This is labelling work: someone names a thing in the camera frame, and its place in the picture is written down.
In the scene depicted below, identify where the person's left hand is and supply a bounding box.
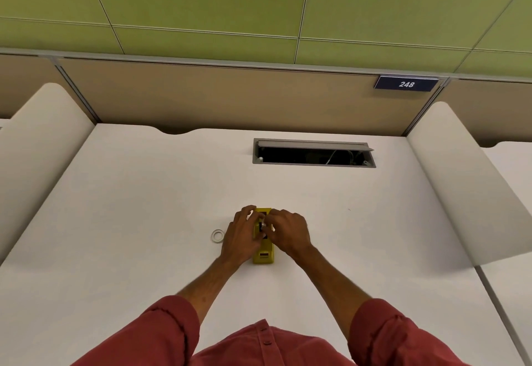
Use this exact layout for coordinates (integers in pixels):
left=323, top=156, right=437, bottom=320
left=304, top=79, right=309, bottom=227
left=219, top=205, right=265, bottom=269

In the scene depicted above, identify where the blue number sign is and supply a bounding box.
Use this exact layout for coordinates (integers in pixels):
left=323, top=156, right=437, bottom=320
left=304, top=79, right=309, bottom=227
left=373, top=74, right=440, bottom=92

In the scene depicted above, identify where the white curved desk divider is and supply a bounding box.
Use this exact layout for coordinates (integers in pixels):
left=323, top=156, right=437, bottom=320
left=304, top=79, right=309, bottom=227
left=0, top=83, right=96, bottom=266
left=406, top=101, right=532, bottom=267

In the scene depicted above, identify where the red shirt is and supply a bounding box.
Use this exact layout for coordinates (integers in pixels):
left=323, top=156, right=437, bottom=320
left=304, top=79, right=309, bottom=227
left=70, top=295, right=471, bottom=366

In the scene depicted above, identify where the beige partition panel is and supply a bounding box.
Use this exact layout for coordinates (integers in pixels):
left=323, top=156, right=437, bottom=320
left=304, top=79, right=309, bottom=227
left=0, top=48, right=532, bottom=149

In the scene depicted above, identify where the grey desk cable box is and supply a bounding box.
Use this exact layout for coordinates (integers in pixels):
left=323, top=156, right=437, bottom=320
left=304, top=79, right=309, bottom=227
left=252, top=138, right=377, bottom=169

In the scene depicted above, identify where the yellow rectangular device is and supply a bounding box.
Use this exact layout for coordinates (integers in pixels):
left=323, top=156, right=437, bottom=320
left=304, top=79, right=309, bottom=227
left=252, top=208, right=277, bottom=265

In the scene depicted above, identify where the person's right hand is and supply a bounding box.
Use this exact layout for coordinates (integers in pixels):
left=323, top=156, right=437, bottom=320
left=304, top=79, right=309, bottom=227
left=261, top=209, right=313, bottom=259

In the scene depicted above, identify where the person's right forearm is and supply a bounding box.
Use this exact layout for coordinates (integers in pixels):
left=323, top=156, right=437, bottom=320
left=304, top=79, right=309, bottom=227
left=291, top=245, right=373, bottom=330

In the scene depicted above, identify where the person's left forearm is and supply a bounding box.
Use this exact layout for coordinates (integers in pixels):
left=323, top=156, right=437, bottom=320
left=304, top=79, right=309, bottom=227
left=176, top=256, right=244, bottom=326

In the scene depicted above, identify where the white cable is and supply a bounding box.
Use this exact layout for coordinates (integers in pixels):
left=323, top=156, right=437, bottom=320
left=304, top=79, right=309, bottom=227
left=326, top=150, right=355, bottom=166

